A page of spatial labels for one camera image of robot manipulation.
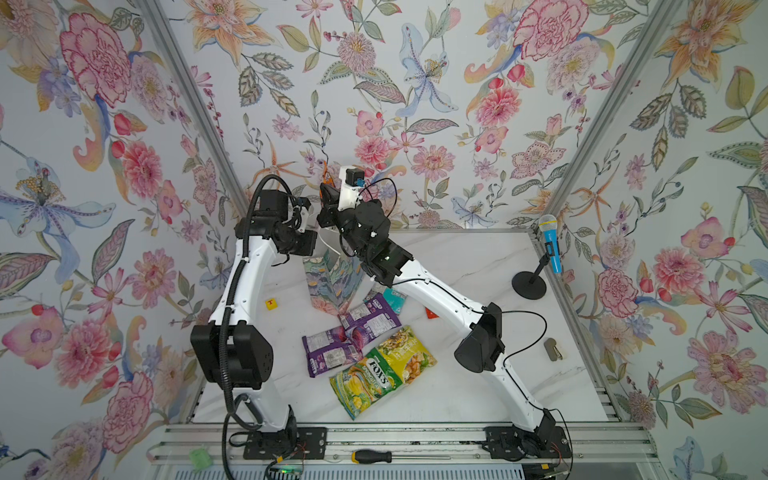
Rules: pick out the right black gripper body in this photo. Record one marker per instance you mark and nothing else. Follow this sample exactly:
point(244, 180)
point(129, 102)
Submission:
point(349, 228)

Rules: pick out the green Fox's candy bag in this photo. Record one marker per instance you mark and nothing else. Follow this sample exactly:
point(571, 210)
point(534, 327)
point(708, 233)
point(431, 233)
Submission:
point(364, 383)

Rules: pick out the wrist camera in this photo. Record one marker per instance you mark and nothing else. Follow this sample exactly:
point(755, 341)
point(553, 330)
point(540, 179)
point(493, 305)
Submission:
point(352, 185)
point(300, 217)

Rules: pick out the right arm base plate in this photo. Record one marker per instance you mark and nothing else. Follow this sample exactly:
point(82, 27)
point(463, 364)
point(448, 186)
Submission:
point(514, 444)

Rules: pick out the small grey metal clip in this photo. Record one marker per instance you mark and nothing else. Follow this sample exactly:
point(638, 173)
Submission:
point(552, 349)

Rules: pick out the blue toy microphone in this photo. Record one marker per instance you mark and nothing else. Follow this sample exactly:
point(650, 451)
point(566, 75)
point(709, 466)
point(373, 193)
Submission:
point(548, 228)

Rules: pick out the black microphone stand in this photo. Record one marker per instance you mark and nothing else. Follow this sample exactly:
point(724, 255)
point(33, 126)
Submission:
point(529, 284)

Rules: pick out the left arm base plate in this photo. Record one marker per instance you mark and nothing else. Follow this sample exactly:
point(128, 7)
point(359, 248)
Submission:
point(305, 443)

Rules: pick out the yellow-green chips bag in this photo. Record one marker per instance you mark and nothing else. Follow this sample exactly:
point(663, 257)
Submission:
point(406, 355)

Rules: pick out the lower purple snack packet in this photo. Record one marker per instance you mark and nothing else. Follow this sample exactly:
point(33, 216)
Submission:
point(328, 350)

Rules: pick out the floral paper gift bag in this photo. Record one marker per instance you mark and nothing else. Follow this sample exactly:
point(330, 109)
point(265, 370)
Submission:
point(336, 282)

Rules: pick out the upper purple snack packet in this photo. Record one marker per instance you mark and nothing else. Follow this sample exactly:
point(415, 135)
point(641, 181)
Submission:
point(369, 321)

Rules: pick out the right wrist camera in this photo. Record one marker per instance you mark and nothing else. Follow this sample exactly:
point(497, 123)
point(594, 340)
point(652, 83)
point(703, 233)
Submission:
point(352, 185)

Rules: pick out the orange Fox's fruits candy bag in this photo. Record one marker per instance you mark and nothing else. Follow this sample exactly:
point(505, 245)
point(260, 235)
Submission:
point(327, 177)

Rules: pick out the teal snack packet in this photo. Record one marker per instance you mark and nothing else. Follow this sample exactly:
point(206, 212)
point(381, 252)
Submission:
point(395, 300)

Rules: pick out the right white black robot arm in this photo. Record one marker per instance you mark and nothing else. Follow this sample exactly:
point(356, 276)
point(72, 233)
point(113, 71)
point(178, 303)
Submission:
point(482, 350)

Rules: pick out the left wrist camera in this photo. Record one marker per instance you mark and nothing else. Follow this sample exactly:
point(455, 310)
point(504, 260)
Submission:
point(300, 217)

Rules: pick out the black yellow screwdriver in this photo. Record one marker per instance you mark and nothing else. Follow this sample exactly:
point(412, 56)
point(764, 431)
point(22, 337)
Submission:
point(369, 457)

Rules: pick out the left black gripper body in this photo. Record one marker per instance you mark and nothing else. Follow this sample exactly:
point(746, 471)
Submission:
point(297, 243)

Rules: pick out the purple snack packet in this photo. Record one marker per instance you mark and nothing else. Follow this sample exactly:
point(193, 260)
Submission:
point(328, 350)
point(369, 321)

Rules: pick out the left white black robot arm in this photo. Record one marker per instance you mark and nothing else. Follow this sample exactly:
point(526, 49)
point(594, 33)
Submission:
point(229, 348)

